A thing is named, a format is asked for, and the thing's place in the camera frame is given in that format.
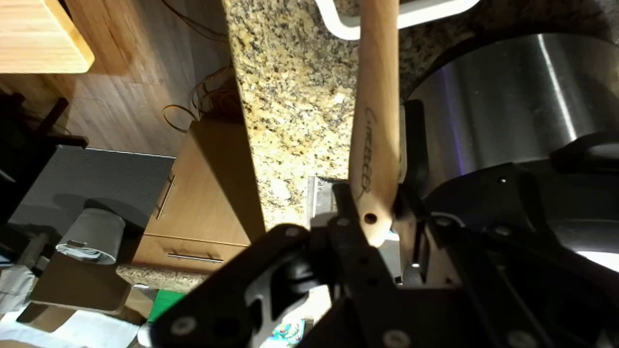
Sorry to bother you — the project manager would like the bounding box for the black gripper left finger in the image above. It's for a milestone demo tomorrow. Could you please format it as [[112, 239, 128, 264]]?
[[147, 181, 402, 348]]

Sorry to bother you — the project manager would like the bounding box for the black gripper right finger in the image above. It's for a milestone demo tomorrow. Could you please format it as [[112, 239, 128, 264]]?
[[393, 160, 619, 348]]

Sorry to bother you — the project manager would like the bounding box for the wooden spoon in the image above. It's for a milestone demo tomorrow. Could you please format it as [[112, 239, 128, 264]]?
[[346, 0, 408, 251]]

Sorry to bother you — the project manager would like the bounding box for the white pot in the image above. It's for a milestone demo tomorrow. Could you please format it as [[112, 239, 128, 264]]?
[[313, 0, 484, 42]]

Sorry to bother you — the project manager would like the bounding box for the green object on floor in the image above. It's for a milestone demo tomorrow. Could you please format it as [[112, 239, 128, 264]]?
[[147, 287, 190, 324]]

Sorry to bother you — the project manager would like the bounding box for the wooden base cabinet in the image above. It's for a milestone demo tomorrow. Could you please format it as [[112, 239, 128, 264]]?
[[130, 117, 267, 276]]

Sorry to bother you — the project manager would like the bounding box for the silver black pressure cooker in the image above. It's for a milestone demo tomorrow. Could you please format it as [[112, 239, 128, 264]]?
[[404, 30, 619, 274]]

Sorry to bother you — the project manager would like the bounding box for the grey white cup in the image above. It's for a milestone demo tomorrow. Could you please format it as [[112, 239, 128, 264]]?
[[54, 204, 128, 266]]

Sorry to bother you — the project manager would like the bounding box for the brown cardboard piece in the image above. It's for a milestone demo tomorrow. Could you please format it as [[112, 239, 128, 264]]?
[[13, 249, 149, 326]]

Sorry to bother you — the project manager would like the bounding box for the grey flat box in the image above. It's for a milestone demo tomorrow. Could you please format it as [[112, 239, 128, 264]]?
[[8, 142, 176, 251]]

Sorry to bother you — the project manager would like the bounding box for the light wooden board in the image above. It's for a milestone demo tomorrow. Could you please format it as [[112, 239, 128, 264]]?
[[0, 0, 97, 75]]

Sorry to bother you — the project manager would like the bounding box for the thin floor cable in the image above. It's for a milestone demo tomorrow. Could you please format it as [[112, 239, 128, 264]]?
[[159, 61, 242, 135]]

